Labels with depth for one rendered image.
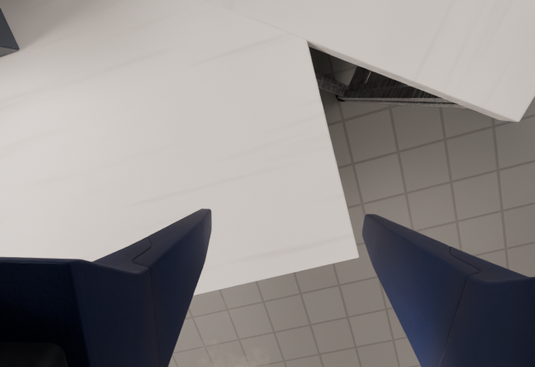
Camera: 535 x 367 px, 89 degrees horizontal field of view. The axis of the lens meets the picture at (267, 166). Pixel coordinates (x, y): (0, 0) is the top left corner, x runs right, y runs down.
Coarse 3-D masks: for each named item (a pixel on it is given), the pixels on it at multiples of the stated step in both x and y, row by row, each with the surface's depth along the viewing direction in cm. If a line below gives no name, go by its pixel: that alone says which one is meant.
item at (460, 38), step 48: (240, 0) 30; (288, 0) 30; (336, 0) 30; (384, 0) 30; (432, 0) 30; (480, 0) 29; (528, 0) 29; (336, 48) 31; (384, 48) 31; (432, 48) 31; (480, 48) 30; (528, 48) 30; (480, 96) 32; (528, 96) 32
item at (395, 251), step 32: (384, 224) 10; (384, 256) 10; (416, 256) 8; (448, 256) 7; (384, 288) 10; (416, 288) 8; (448, 288) 7; (480, 288) 6; (512, 288) 5; (416, 320) 8; (448, 320) 7; (480, 320) 6; (512, 320) 5; (416, 352) 8; (448, 352) 7; (480, 352) 6; (512, 352) 5
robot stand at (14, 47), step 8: (0, 8) 31; (0, 16) 31; (0, 24) 31; (0, 32) 31; (8, 32) 32; (0, 40) 30; (8, 40) 31; (0, 48) 31; (8, 48) 31; (16, 48) 32; (0, 56) 33
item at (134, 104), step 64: (0, 0) 32; (64, 0) 31; (128, 0) 31; (192, 0) 31; (0, 64) 33; (64, 64) 33; (128, 64) 33; (192, 64) 32; (256, 64) 32; (0, 128) 35; (64, 128) 35; (128, 128) 35; (192, 128) 34; (256, 128) 34; (320, 128) 34; (0, 192) 38; (64, 192) 37; (128, 192) 37; (192, 192) 36; (256, 192) 36; (320, 192) 36; (64, 256) 40; (256, 256) 38; (320, 256) 38
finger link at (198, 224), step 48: (144, 240) 8; (192, 240) 9; (0, 288) 4; (48, 288) 4; (96, 288) 4; (144, 288) 6; (192, 288) 9; (0, 336) 4; (48, 336) 4; (96, 336) 5; (144, 336) 6
